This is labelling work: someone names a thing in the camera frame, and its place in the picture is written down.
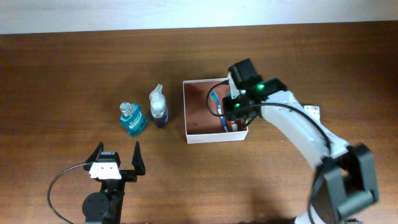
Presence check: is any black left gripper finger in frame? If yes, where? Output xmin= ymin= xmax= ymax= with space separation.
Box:
xmin=85 ymin=142 xmax=104 ymax=163
xmin=131 ymin=141 xmax=146 ymax=175

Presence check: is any Colgate toothpaste tube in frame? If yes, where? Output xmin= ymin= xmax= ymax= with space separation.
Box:
xmin=225 ymin=93 xmax=239 ymax=131

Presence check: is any blue and white toothbrush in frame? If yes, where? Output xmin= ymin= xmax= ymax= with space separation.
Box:
xmin=210 ymin=91 xmax=228 ymax=133

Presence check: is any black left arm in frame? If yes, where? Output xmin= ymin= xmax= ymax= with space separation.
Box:
xmin=82 ymin=142 xmax=146 ymax=224

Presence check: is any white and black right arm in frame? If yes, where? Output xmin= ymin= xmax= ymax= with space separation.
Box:
xmin=223 ymin=58 xmax=379 ymax=223

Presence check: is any white open cardboard box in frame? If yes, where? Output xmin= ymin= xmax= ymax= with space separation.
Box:
xmin=183 ymin=78 xmax=248 ymax=144

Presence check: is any teal Listerine mouthwash bottle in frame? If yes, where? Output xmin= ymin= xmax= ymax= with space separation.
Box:
xmin=119 ymin=102 xmax=147 ymax=137

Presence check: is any blue foam soap pump bottle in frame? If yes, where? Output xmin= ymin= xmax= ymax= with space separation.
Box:
xmin=149 ymin=84 xmax=169 ymax=128

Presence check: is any green and white soap packet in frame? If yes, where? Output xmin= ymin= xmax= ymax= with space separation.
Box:
xmin=303 ymin=105 xmax=320 ymax=121

